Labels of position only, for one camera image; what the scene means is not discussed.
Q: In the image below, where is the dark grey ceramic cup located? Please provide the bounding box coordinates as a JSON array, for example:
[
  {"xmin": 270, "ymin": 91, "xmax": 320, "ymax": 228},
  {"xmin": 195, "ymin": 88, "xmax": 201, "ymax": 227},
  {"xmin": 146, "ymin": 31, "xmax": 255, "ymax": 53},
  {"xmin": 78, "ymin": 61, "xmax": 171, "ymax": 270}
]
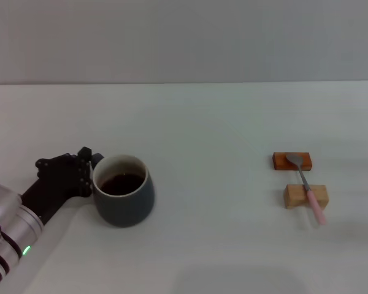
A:
[{"xmin": 91, "ymin": 153, "xmax": 156, "ymax": 228}]

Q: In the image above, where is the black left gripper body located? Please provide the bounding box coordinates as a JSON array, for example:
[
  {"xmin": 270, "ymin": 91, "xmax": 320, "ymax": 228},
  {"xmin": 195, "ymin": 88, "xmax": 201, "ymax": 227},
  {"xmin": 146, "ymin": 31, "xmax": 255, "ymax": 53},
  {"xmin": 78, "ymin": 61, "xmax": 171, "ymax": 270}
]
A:
[{"xmin": 20, "ymin": 153, "xmax": 80, "ymax": 224}]

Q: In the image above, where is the pink handled metal spoon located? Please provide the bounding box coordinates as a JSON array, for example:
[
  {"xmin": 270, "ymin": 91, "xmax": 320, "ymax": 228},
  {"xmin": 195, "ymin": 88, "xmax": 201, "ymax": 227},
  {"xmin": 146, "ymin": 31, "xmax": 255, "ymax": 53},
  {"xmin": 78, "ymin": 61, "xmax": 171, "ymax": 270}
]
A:
[{"xmin": 285, "ymin": 154, "xmax": 328, "ymax": 226}]

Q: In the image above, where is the dark orange wooden block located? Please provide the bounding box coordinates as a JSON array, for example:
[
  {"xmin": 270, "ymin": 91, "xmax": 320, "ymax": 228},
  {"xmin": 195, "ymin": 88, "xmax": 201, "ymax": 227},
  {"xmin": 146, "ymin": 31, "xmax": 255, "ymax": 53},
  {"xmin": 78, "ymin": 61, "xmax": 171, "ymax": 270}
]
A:
[{"xmin": 272, "ymin": 151, "xmax": 313, "ymax": 172}]

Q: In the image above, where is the light wooden arch block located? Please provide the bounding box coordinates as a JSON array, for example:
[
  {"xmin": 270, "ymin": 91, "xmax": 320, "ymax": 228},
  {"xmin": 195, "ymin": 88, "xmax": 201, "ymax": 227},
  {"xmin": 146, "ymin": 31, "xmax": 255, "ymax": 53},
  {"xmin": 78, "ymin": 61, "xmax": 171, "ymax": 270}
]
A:
[{"xmin": 283, "ymin": 184, "xmax": 329, "ymax": 211}]

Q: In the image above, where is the dark brown coffee liquid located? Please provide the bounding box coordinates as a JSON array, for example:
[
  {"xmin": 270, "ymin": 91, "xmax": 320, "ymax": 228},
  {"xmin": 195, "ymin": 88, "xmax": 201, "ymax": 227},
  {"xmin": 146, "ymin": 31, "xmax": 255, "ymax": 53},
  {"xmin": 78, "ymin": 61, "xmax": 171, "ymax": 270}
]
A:
[{"xmin": 99, "ymin": 173, "xmax": 145, "ymax": 197}]

